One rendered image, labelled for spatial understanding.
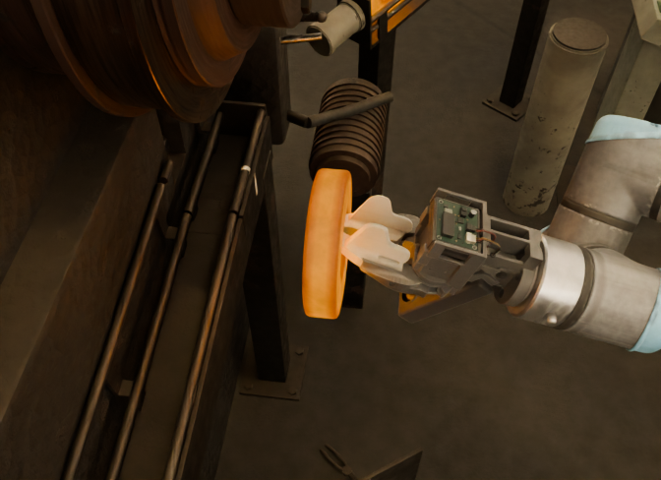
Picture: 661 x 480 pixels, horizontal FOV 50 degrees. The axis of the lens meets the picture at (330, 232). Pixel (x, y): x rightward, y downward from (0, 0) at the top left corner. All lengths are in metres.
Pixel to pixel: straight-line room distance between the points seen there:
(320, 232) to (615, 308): 0.30
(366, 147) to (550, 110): 0.53
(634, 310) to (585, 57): 0.87
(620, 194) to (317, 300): 0.38
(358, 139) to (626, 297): 0.64
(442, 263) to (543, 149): 1.05
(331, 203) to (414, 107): 1.48
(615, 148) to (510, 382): 0.85
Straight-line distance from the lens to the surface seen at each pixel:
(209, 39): 0.64
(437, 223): 0.69
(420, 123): 2.09
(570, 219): 0.88
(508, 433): 1.57
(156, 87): 0.60
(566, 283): 0.74
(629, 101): 1.72
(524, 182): 1.81
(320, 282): 0.68
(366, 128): 1.29
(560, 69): 1.59
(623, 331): 0.78
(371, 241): 0.70
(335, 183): 0.69
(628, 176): 0.87
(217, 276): 0.87
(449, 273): 0.72
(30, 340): 0.67
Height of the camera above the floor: 1.41
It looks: 51 degrees down
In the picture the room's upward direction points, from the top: straight up
